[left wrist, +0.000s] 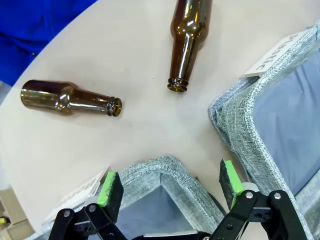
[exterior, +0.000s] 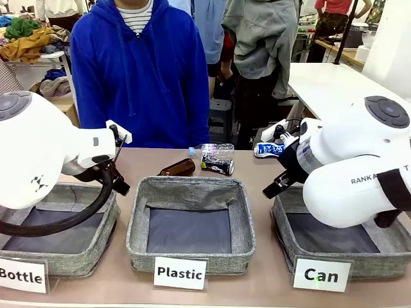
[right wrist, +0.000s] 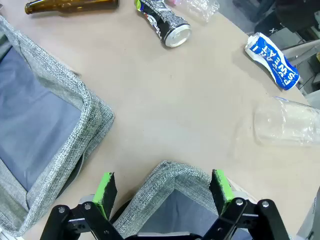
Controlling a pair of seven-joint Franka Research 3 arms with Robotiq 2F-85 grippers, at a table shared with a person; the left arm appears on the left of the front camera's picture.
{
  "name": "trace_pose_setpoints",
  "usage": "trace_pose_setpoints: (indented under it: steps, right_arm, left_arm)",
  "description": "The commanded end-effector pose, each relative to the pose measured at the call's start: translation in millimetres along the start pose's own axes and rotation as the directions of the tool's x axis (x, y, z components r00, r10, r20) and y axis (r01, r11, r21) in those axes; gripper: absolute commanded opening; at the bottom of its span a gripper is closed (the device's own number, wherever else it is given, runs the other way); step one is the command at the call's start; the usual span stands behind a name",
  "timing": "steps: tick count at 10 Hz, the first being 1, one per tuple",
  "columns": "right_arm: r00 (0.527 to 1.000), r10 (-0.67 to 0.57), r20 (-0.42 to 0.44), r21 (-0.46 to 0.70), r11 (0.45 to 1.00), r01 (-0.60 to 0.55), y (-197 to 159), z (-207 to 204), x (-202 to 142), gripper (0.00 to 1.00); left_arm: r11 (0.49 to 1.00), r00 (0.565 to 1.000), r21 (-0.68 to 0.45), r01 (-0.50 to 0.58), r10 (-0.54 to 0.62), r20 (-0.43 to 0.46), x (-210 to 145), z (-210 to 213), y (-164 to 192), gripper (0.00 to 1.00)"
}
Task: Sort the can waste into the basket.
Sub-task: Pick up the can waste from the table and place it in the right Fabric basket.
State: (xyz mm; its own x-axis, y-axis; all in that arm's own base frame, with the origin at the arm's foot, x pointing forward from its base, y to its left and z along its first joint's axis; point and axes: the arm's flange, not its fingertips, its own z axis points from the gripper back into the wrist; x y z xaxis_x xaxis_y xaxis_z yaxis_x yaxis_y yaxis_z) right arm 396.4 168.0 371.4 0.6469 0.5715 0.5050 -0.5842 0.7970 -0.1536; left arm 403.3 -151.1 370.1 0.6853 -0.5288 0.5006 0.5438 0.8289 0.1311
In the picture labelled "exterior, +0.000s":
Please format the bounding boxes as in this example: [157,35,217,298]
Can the checked cloth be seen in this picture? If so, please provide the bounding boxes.
[0,59,25,96]

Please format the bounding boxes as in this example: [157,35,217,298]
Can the grey fabric basket bottle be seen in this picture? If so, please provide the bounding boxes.
[0,182,121,278]

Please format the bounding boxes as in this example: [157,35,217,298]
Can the mustard yellow cloth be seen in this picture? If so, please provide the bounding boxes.
[0,27,55,64]

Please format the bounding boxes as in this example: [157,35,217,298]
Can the white sign reading Bottle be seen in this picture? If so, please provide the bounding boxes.
[0,256,49,295]

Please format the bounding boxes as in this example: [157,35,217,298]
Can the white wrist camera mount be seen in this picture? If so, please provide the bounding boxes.
[260,119,301,144]
[105,119,133,144]

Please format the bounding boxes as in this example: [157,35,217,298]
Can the white sign reading Can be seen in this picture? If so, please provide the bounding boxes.
[292,257,353,293]

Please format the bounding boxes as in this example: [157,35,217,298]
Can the brown glass bottle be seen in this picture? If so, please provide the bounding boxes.
[157,158,197,176]

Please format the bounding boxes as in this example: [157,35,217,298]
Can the grey fabric basket can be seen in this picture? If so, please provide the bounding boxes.
[271,185,411,283]

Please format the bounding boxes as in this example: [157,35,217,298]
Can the small clear blue-capped plastic bottle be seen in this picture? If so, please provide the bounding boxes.
[188,143,236,160]

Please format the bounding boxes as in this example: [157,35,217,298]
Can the blue and grey clothes heap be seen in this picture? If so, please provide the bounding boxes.
[40,69,73,97]

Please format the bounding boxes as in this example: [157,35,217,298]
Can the grey fabric basket plastic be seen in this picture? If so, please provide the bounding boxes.
[125,175,257,276]

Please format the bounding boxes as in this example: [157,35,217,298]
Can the person in light blue shirt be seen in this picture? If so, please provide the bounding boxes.
[191,0,225,100]

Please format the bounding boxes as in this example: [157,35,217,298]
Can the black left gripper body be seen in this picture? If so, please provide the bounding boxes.
[73,159,121,185]

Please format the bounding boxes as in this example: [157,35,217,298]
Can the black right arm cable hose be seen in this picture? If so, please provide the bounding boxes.
[374,169,411,228]

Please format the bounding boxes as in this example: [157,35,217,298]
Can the person in red shirt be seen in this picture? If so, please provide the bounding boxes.
[306,0,373,64]

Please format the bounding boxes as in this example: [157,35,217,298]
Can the person in blue hoodie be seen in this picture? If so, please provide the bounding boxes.
[70,0,211,150]

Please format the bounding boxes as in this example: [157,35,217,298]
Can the blue and white drink can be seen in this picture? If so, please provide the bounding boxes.
[254,142,286,158]

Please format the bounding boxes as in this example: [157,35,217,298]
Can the white sign reading Plastic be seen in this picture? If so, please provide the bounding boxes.
[153,255,209,291]

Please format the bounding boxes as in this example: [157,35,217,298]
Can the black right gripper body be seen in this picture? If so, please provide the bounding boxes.
[276,140,311,186]

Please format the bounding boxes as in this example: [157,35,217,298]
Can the wooden bench table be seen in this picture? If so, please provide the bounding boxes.
[314,38,367,68]

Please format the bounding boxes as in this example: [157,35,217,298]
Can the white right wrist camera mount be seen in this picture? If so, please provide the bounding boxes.
[260,119,301,144]

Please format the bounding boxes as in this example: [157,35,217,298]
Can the green cloth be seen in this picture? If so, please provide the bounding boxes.
[3,17,42,41]

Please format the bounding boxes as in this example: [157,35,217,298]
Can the person in grey-green jacket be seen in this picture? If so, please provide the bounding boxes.
[221,0,299,151]

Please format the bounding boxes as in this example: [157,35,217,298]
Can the grey plastic stool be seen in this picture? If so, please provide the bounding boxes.
[208,98,234,144]

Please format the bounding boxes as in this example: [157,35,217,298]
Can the white clothes table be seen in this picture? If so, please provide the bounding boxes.
[6,51,78,107]

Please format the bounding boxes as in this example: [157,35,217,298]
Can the white paper roll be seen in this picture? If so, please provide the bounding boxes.
[355,44,372,64]

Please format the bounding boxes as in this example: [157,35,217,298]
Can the patterned dark cloth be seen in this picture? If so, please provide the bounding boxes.
[48,25,71,44]

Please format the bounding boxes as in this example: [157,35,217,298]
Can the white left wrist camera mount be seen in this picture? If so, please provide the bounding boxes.
[105,119,133,144]

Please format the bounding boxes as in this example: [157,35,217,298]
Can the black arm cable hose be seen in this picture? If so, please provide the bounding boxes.
[0,134,128,237]
[374,169,411,228]

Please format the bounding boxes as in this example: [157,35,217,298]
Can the wooden box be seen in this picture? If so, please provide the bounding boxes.
[48,95,81,128]

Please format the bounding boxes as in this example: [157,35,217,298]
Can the black drink can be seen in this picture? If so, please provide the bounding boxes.
[200,153,235,176]

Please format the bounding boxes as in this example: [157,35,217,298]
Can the black stand pole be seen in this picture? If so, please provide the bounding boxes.
[333,0,359,65]

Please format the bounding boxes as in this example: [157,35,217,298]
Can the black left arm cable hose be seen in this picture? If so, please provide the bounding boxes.
[0,134,128,237]

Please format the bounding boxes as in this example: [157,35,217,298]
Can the person in white shirt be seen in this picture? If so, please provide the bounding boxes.
[35,0,86,31]

